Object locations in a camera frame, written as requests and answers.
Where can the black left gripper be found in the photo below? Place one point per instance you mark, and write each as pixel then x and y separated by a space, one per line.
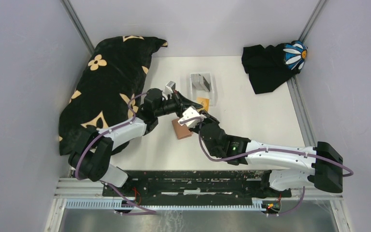
pixel 182 103

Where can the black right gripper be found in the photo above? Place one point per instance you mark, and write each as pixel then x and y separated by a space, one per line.
pixel 209 118

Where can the orange credit card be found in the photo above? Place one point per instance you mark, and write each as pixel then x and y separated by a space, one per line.
pixel 204 102

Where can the tan leather card holder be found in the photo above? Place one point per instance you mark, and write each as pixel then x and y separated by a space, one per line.
pixel 181 131

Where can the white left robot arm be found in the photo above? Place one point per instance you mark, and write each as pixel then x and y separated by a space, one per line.
pixel 91 155

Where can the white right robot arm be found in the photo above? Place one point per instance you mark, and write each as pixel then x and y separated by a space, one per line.
pixel 320 166

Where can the clear acrylic card tray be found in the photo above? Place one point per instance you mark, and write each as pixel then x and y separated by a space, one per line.
pixel 193 93

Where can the stack of grey cards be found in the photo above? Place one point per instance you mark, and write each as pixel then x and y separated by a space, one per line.
pixel 200 82

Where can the black floral pillow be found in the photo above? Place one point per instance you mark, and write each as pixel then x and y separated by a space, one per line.
pixel 104 95

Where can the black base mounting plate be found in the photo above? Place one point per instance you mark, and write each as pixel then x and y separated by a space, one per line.
pixel 199 188

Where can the black cloth with daisy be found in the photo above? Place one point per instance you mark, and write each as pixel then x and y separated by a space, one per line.
pixel 271 66

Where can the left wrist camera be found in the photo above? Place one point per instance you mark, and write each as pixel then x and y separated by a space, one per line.
pixel 170 87

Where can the aluminium rail frame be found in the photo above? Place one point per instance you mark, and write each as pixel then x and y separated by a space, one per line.
pixel 86 206

